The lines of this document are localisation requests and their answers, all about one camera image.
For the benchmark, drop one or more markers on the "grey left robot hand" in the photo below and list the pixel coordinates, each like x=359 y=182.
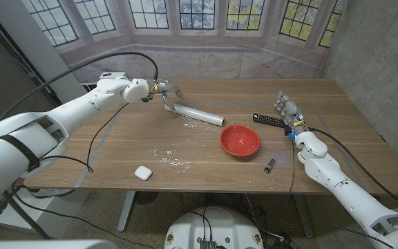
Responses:
x=166 y=88

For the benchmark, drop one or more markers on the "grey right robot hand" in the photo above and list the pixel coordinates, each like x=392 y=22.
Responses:
x=290 y=112

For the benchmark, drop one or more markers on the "cling film roll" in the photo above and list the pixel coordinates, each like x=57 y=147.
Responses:
x=199 y=115

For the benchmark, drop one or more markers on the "clear cling film sheet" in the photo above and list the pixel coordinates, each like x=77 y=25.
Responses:
x=175 y=152

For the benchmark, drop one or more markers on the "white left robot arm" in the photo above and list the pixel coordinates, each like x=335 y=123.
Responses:
x=64 y=114

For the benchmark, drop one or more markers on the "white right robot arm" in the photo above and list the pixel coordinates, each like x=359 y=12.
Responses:
x=351 y=197

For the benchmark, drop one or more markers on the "black TV remote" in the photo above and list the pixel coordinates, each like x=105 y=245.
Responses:
x=266 y=119

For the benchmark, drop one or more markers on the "red plate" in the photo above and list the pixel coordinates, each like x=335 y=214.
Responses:
x=239 y=141

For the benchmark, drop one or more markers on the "white AirPods case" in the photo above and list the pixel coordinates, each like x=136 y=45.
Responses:
x=143 y=173

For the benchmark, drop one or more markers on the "printed window backdrop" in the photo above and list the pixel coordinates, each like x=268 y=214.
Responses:
x=199 y=62

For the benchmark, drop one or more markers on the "small black battery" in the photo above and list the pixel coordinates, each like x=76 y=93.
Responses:
x=269 y=165

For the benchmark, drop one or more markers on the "white power strip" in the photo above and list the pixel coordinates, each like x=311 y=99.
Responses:
x=111 y=74

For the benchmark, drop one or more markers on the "grey table leg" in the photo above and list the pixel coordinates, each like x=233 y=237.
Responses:
x=304 y=216
x=125 y=211

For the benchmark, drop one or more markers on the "black round fan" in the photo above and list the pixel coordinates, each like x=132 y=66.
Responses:
x=145 y=197

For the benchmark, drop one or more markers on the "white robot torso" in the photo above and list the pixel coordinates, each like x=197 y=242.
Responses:
x=216 y=224

